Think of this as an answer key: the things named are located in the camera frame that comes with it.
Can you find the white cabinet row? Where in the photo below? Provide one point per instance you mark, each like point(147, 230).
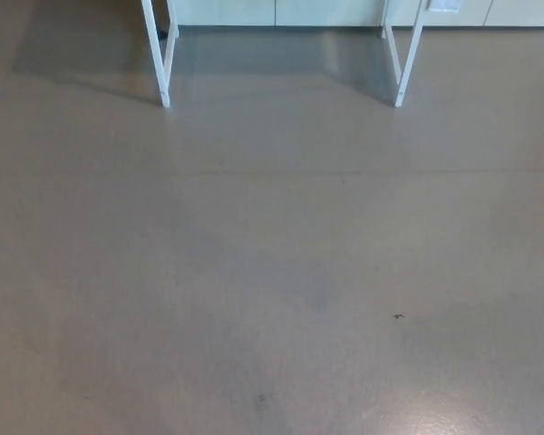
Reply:
point(326, 11)

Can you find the white desk trestle leg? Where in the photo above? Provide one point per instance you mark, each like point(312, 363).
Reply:
point(409, 68)
point(158, 68)

